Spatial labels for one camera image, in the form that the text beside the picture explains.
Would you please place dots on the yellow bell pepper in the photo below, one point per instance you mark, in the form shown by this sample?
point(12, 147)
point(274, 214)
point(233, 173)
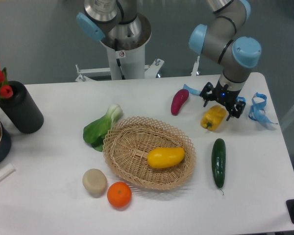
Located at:
point(213, 118)

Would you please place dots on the yellow mango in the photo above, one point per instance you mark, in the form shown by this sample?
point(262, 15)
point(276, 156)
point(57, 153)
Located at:
point(164, 157)

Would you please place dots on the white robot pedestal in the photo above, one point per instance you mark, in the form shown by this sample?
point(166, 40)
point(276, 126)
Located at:
point(125, 46)

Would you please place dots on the orange mandarin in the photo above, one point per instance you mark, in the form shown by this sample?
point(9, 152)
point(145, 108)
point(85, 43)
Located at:
point(119, 194)

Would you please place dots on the green cucumber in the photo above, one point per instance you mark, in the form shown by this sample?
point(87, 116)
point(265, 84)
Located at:
point(218, 163)

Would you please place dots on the beige round cake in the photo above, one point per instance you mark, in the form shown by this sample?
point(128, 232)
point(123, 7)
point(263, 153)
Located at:
point(95, 182)

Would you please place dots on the purple eggplant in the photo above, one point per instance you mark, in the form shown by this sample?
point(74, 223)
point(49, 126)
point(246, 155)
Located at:
point(178, 101)

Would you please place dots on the black cylindrical vase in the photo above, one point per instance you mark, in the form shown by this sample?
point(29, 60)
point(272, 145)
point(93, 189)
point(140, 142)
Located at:
point(22, 110)

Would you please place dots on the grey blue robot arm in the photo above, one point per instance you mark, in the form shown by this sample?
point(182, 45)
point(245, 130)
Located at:
point(216, 41)

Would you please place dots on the white metal base frame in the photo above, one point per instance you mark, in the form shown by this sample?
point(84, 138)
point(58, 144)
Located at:
point(151, 71)

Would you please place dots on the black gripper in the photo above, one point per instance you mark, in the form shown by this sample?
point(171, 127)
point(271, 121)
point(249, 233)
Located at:
point(225, 96)

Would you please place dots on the blue crumpled tape strip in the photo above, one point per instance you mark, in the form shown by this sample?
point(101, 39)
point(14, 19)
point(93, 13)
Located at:
point(257, 110)

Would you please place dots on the woven wicker basket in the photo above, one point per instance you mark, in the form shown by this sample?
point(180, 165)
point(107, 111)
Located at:
point(128, 143)

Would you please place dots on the green bok choy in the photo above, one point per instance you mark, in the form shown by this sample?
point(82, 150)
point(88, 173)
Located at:
point(95, 132)

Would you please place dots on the white paper strip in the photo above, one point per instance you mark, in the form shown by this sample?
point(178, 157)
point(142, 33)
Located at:
point(6, 171)

